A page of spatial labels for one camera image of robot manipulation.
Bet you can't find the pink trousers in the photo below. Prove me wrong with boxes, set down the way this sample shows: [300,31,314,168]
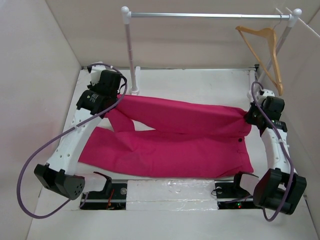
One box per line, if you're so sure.
[79,95,254,179]

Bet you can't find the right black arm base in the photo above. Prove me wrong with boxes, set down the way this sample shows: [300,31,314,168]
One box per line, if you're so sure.
[211,180,258,210]

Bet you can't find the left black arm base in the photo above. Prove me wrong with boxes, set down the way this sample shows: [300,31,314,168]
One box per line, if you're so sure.
[79,182,128,211]

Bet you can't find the wooden clothes hanger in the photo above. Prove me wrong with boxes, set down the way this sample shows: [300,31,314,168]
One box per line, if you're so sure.
[235,25,284,96]

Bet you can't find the white metal clothes rack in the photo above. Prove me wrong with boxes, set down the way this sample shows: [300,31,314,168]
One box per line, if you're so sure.
[121,6,303,95]

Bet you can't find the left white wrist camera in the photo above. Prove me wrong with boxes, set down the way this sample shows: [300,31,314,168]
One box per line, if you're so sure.
[86,62,114,86]

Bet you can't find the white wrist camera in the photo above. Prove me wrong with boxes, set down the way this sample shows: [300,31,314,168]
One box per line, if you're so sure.
[254,89,275,102]
[86,62,114,86]

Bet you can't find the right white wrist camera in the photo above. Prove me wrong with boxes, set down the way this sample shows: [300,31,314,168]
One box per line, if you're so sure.
[254,89,275,102]

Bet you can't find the aluminium table edge rail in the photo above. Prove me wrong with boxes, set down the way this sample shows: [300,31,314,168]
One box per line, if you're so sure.
[81,65,260,71]

